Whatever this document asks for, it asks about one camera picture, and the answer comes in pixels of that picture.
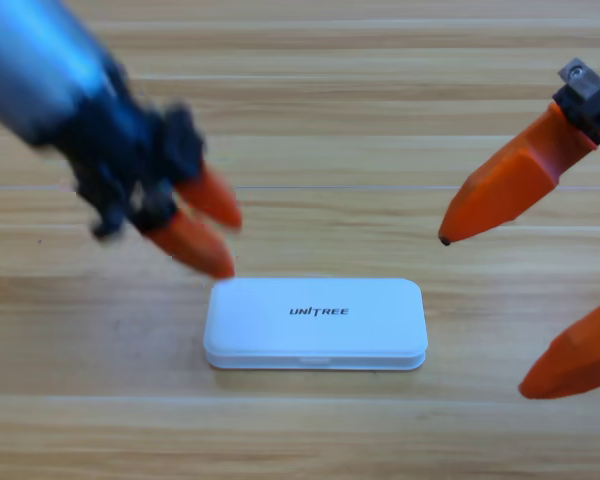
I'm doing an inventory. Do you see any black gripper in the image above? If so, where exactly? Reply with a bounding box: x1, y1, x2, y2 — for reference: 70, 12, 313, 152
34, 64, 244, 280
438, 58, 600, 247

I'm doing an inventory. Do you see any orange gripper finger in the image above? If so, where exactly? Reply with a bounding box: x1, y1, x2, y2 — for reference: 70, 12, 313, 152
518, 292, 600, 400

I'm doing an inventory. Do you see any white Unitree pencil case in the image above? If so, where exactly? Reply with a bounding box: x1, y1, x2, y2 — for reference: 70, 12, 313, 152
202, 277, 429, 372

